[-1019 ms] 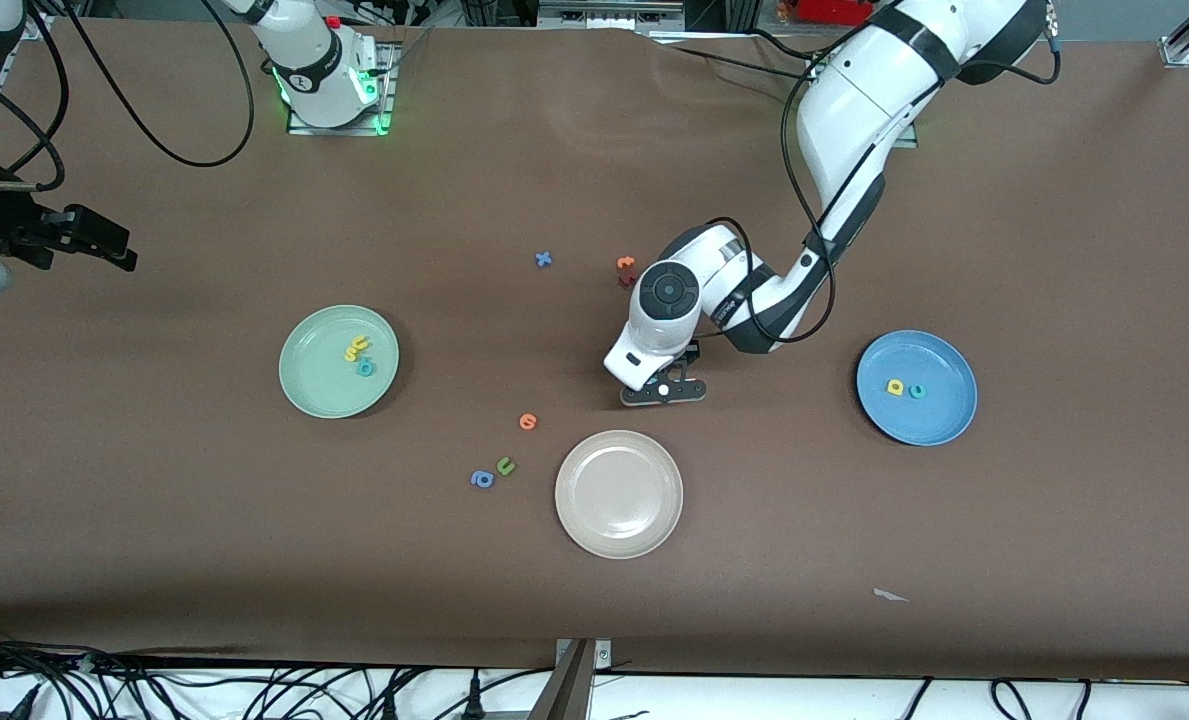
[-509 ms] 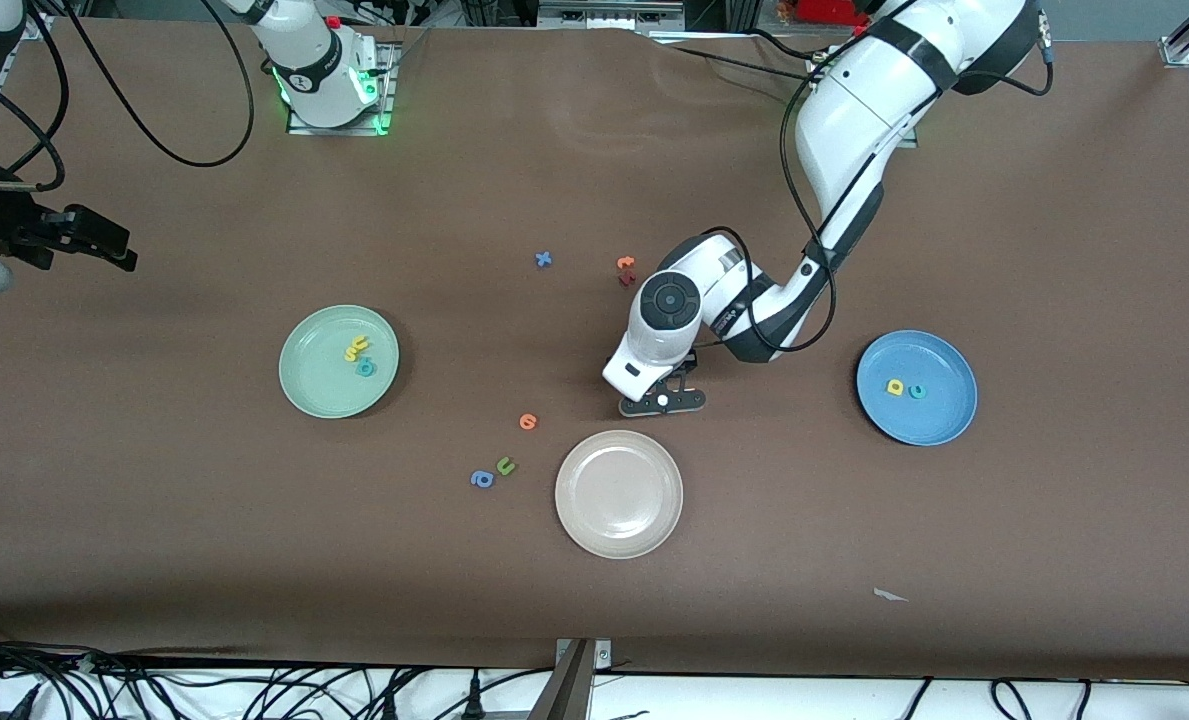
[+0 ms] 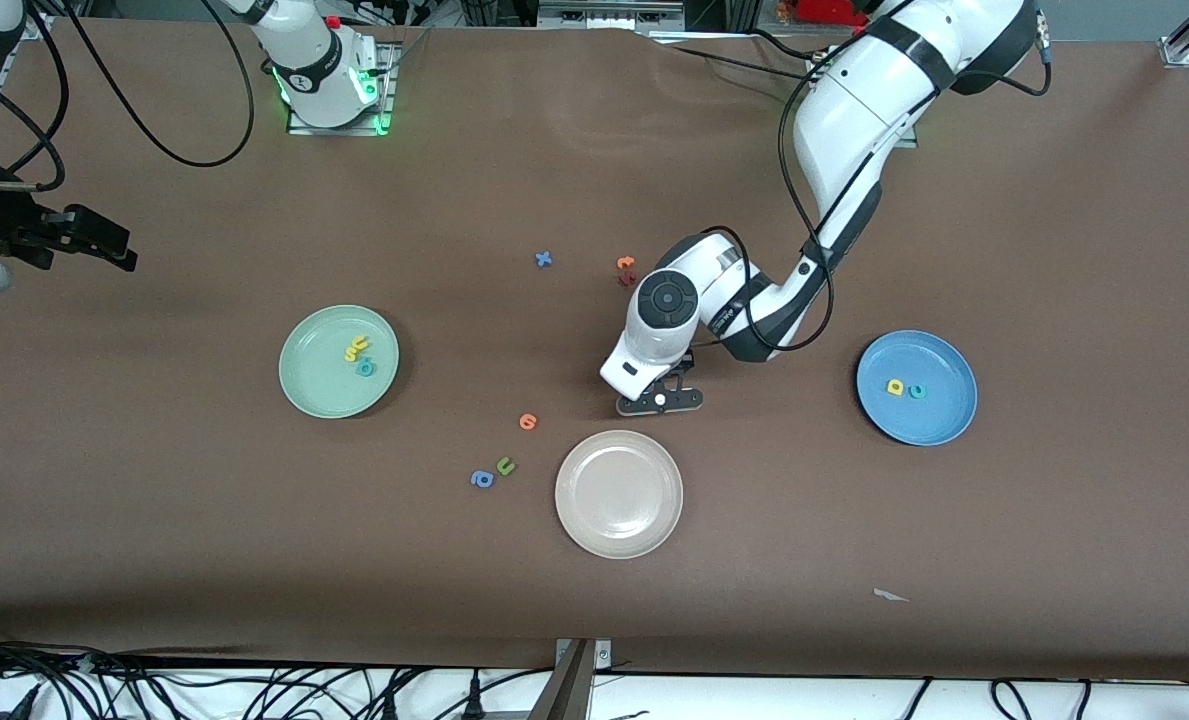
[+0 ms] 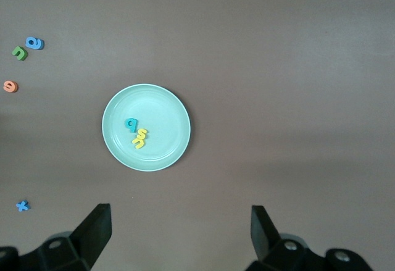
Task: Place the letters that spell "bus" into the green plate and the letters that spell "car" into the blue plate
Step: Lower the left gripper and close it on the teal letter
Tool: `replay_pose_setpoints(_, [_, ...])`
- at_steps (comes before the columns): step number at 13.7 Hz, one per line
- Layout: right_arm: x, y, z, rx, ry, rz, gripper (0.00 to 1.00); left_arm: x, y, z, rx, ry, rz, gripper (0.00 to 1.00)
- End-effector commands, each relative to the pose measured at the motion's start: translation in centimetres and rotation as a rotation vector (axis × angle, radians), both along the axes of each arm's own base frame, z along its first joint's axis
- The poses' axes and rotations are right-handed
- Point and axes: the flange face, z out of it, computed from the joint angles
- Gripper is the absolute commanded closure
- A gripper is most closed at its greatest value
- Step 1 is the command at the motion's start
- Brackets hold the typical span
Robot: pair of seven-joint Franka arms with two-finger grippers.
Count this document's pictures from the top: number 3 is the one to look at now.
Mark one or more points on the beige plate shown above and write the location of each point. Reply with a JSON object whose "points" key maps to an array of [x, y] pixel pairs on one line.
{"points": [[619, 494]]}

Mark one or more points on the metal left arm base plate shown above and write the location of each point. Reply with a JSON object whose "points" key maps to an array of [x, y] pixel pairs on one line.
{"points": [[909, 140]]}

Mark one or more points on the black power plug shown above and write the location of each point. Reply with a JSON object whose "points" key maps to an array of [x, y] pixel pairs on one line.
{"points": [[474, 700]]}

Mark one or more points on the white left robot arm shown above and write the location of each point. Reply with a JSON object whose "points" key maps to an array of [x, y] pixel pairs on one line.
{"points": [[854, 110]]}

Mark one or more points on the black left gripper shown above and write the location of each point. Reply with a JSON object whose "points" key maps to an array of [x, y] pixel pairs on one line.
{"points": [[690, 362]]}

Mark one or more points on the blue plate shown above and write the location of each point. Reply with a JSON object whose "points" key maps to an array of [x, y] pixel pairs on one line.
{"points": [[939, 415]]}

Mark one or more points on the green plate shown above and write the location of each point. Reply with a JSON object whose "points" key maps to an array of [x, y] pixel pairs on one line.
{"points": [[324, 385]]}

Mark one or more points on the red box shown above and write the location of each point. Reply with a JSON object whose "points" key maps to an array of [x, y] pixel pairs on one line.
{"points": [[829, 10]]}

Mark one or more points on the grey metal rack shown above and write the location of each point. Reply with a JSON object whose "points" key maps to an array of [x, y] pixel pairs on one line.
{"points": [[609, 15]]}

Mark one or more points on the blue foam letter a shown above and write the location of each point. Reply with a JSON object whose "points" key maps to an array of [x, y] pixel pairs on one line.
{"points": [[482, 479]]}

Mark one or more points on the white paper scrap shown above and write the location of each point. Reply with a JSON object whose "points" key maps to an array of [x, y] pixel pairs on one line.
{"points": [[889, 595]]}

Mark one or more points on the metal table edge bracket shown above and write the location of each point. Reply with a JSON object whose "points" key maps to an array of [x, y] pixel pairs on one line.
{"points": [[574, 690]]}

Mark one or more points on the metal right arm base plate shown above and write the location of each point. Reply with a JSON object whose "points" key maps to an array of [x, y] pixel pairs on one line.
{"points": [[339, 130]]}

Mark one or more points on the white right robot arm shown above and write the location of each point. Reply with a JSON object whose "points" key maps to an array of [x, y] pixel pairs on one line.
{"points": [[309, 60]]}

